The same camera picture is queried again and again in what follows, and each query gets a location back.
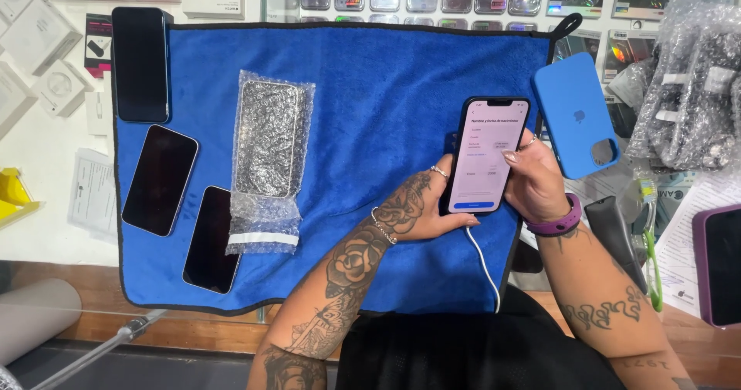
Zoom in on smartphone in purple case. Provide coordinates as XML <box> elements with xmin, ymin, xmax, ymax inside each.
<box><xmin>692</xmin><ymin>203</ymin><xmax>741</xmax><ymax>329</ymax></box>

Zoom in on person's left hand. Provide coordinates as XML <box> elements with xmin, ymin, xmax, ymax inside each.
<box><xmin>375</xmin><ymin>154</ymin><xmax>482</xmax><ymax>244</ymax></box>

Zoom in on small white square box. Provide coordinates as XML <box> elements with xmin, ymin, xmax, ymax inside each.
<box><xmin>31</xmin><ymin>59</ymin><xmax>95</xmax><ymax>119</ymax></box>

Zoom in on purple wristband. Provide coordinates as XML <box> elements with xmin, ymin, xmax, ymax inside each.
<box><xmin>523</xmin><ymin>192</ymin><xmax>583</xmax><ymax>238</ymax></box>

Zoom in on black phone case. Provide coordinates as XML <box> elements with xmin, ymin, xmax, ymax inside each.
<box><xmin>584</xmin><ymin>195</ymin><xmax>648</xmax><ymax>296</ymax></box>

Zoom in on black and pink box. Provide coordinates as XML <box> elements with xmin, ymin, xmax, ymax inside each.
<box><xmin>83</xmin><ymin>13</ymin><xmax>114</xmax><ymax>80</ymax></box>

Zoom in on black smartphone blue frame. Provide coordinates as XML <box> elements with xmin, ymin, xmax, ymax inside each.
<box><xmin>111</xmin><ymin>7</ymin><xmax>174</xmax><ymax>125</ymax></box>

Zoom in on blue silicone phone case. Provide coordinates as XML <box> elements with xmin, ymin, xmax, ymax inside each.
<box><xmin>531</xmin><ymin>52</ymin><xmax>622</xmax><ymax>180</ymax></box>

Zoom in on printed paper sheets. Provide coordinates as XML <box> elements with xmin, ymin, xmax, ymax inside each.
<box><xmin>653</xmin><ymin>172</ymin><xmax>741</xmax><ymax>319</ymax></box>

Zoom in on clear bubble wrap bag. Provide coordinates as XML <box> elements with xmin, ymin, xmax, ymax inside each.
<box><xmin>225</xmin><ymin>69</ymin><xmax>317</xmax><ymax>256</ymax></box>

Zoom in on small white cable box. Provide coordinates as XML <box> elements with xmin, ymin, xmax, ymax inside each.
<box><xmin>85</xmin><ymin>91</ymin><xmax>112</xmax><ymax>136</ymax></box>

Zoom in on dark smartphone silver frame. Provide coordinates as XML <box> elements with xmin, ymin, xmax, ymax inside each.
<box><xmin>121</xmin><ymin>124</ymin><xmax>200</xmax><ymax>238</ymax></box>
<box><xmin>182</xmin><ymin>185</ymin><xmax>242</xmax><ymax>296</ymax></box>

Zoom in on grey roll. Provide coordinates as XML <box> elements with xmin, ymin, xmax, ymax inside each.
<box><xmin>0</xmin><ymin>278</ymin><xmax>83</xmax><ymax>368</ymax></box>

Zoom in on clear rod with metal clamp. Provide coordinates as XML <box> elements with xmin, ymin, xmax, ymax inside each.
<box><xmin>28</xmin><ymin>309</ymin><xmax>170</xmax><ymax>390</ymax></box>

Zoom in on folded printed paper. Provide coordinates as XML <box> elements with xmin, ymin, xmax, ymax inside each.
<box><xmin>67</xmin><ymin>147</ymin><xmax>120</xmax><ymax>244</ymax></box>

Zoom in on black smartphone lit screen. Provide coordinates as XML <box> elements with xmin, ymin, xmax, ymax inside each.
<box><xmin>442</xmin><ymin>96</ymin><xmax>532</xmax><ymax>216</ymax></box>

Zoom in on heap of bagged black accessories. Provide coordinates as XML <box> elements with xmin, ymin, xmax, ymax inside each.
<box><xmin>624</xmin><ymin>0</ymin><xmax>741</xmax><ymax>174</ymax></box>

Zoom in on large white square box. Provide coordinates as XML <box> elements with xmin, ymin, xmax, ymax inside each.
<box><xmin>0</xmin><ymin>0</ymin><xmax>83</xmax><ymax>77</ymax></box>

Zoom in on blue microfiber cloth black edge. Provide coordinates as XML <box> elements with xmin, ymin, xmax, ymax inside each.
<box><xmin>112</xmin><ymin>12</ymin><xmax>583</xmax><ymax>317</ymax></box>

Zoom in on silver chain bracelet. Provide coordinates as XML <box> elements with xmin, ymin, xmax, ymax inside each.
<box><xmin>370</xmin><ymin>206</ymin><xmax>399</xmax><ymax>246</ymax></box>

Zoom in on person's right hand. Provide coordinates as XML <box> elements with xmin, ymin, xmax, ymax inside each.
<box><xmin>501</xmin><ymin>128</ymin><xmax>575</xmax><ymax>224</ymax></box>

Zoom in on bubble wrapped silver smartphone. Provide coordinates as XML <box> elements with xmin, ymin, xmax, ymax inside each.
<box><xmin>234</xmin><ymin>80</ymin><xmax>301</xmax><ymax>200</ymax></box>

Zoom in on person's black clothing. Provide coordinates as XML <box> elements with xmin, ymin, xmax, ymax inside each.
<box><xmin>335</xmin><ymin>285</ymin><xmax>627</xmax><ymax>390</ymax></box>

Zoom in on flat white box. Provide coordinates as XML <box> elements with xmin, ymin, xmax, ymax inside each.
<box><xmin>0</xmin><ymin>61</ymin><xmax>39</xmax><ymax>142</ymax></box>

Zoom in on green cord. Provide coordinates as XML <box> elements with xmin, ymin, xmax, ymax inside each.
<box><xmin>637</xmin><ymin>177</ymin><xmax>664</xmax><ymax>313</ymax></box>

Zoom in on yellow plastic tray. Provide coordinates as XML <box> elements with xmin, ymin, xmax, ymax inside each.
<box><xmin>0</xmin><ymin>168</ymin><xmax>45</xmax><ymax>229</ymax></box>

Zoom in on white charging cable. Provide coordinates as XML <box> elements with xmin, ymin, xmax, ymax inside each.
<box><xmin>464</xmin><ymin>224</ymin><xmax>502</xmax><ymax>314</ymax></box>

